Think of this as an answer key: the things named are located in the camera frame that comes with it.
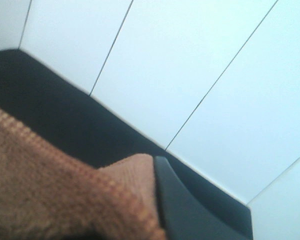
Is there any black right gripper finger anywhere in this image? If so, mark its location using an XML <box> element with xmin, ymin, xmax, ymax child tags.
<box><xmin>153</xmin><ymin>156</ymin><xmax>246</xmax><ymax>240</ymax></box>

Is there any brown microfibre towel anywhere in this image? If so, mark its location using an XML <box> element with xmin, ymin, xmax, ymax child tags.
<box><xmin>0</xmin><ymin>108</ymin><xmax>167</xmax><ymax>240</ymax></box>

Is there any dark grey table mat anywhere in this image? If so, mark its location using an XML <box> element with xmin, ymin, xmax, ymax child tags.
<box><xmin>0</xmin><ymin>49</ymin><xmax>253</xmax><ymax>240</ymax></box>

